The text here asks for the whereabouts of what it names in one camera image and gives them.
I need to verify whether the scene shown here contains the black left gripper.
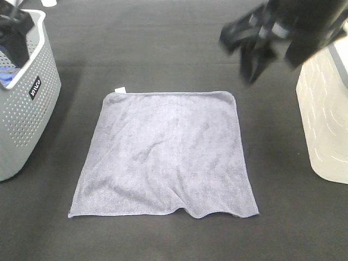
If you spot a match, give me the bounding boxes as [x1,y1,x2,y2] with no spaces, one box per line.
[1,12,34,68]

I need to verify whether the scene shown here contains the white cup at top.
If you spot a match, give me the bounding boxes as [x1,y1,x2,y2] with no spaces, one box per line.
[41,0,57,8]

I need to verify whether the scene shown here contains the grey-blue towel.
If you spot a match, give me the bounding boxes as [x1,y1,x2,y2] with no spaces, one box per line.
[68,91,259,219]

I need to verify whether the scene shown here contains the blue cloth in basket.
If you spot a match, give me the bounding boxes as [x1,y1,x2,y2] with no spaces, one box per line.
[0,66,20,86]

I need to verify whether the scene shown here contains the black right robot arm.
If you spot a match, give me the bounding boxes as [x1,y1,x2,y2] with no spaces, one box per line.
[219,1,347,84]

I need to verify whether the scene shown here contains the cream plastic basket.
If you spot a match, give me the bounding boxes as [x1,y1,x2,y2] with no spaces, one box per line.
[296,38,347,184]

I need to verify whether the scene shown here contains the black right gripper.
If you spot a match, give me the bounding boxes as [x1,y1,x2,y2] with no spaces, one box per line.
[219,4,288,85]

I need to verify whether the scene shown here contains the grey perforated laundry basket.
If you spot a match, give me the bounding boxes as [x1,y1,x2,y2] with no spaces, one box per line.
[1,9,61,181]

